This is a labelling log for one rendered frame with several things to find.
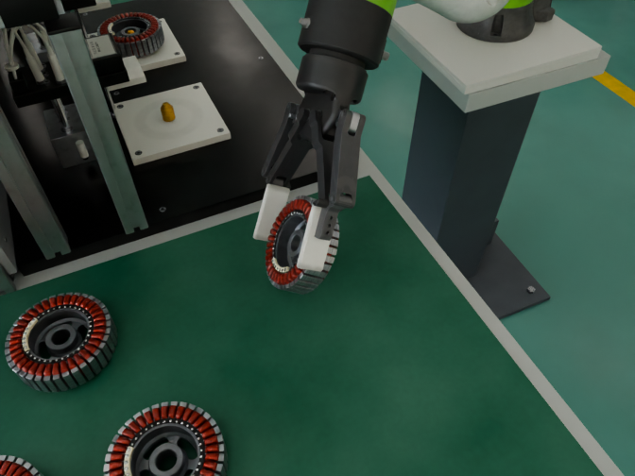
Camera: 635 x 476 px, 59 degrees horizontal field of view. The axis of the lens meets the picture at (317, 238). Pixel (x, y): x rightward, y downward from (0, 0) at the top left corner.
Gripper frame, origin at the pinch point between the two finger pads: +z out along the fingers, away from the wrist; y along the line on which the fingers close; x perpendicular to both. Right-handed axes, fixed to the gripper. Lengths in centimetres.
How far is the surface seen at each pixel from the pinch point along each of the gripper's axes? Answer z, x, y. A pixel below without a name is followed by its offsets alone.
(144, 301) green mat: 12.8, 11.6, 10.2
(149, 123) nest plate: -7.8, 9.9, 34.3
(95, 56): -14.7, 20.4, 26.5
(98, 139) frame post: -5.2, 20.5, 10.7
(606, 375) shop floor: 25, -112, 20
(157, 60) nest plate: -18, 8, 49
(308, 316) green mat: 8.9, -4.7, -1.2
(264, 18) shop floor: -65, -73, 207
